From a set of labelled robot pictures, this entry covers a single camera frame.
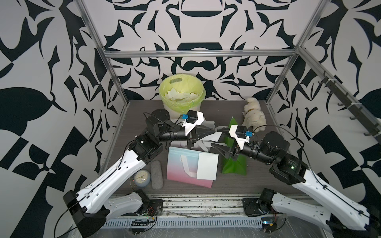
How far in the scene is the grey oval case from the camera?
801mm

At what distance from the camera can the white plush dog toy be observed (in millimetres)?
970

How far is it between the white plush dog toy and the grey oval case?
2.05 ft
